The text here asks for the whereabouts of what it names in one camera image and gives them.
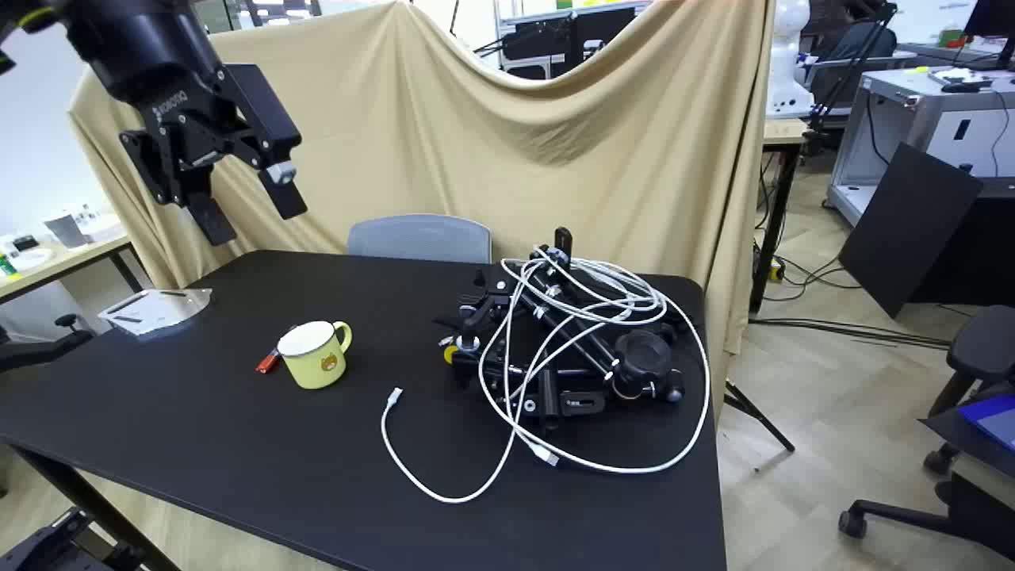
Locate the black table leg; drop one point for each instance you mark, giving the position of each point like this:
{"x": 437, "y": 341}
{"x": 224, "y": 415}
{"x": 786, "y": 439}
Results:
{"x": 97, "y": 510}

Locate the black office chair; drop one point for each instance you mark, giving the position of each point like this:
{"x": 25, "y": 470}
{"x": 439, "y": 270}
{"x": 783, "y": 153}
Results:
{"x": 984, "y": 351}

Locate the silver pen with orange cap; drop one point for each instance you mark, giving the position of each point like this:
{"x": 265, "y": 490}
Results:
{"x": 265, "y": 365}

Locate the black equipment behind cloth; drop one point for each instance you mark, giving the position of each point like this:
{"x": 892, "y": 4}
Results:
{"x": 559, "y": 37}

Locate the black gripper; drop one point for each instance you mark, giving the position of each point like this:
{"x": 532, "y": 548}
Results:
{"x": 179, "y": 147}

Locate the white gray cabinet desk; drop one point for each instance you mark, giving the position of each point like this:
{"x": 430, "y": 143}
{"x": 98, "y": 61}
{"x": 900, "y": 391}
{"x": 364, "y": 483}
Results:
{"x": 954, "y": 127}

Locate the slotted metal plate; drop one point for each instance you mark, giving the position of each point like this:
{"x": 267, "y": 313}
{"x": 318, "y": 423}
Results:
{"x": 157, "y": 313}

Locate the light side table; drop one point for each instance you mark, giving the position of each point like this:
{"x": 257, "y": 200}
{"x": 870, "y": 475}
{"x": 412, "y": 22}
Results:
{"x": 52, "y": 263}

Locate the wooden desk with black leg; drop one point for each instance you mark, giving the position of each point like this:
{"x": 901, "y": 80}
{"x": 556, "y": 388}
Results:
{"x": 783, "y": 130}

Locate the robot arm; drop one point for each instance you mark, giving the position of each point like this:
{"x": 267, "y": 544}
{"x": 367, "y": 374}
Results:
{"x": 137, "y": 41}

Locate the beige backdrop cloth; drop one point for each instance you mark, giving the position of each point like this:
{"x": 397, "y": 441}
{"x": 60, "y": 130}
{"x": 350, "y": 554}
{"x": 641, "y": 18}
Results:
{"x": 591, "y": 159}

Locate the black leaning panel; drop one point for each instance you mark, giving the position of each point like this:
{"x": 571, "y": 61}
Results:
{"x": 907, "y": 227}

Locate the black tripod leg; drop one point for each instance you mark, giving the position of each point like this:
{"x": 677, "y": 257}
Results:
{"x": 760, "y": 417}

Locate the yellow enamel mug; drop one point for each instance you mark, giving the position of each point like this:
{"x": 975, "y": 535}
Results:
{"x": 318, "y": 369}

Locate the wrist camera mount block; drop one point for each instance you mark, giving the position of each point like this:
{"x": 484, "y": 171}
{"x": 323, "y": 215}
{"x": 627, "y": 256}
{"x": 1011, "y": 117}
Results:
{"x": 262, "y": 111}

